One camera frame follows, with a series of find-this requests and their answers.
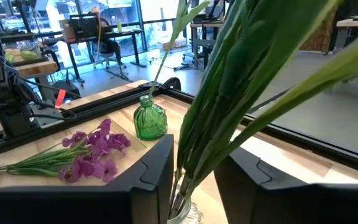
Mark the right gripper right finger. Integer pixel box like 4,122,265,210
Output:
214,146,319,224

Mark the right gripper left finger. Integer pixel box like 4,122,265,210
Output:
106,134,175,224

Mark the purple flower bunch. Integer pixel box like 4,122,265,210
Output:
0,118,132,184
168,0,358,220

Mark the clear ribbed glass vase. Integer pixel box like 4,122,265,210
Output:
166,186,205,224

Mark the green glass vase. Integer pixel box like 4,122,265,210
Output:
132,95,169,141

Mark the red tag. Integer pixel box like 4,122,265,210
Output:
54,89,67,110

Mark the office chair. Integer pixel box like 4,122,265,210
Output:
92,39,129,71

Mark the black office desk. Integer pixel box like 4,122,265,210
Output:
44,29,149,83

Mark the wooden side table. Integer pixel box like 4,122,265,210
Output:
1,57,58,79

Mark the wooden workbench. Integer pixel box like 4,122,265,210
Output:
188,19,227,70

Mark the black computer monitor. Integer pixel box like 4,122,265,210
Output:
69,14,99,40

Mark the grey metal bracket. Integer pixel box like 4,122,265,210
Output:
31,102,65,129

